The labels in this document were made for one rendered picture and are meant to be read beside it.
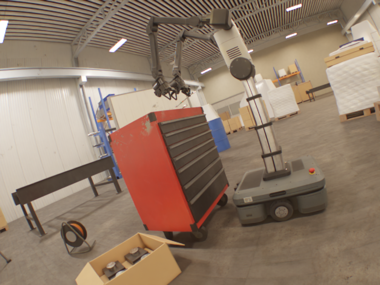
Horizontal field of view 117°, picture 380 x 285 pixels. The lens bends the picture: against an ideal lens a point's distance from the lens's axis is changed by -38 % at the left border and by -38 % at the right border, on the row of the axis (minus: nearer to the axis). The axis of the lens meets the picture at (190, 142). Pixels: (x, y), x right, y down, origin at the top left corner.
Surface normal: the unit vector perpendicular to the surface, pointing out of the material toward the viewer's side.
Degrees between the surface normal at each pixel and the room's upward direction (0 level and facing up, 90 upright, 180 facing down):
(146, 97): 90
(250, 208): 90
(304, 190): 90
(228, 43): 90
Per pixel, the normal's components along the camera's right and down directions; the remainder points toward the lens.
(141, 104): 0.55, -0.16
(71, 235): 0.18, -0.01
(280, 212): -0.44, 0.21
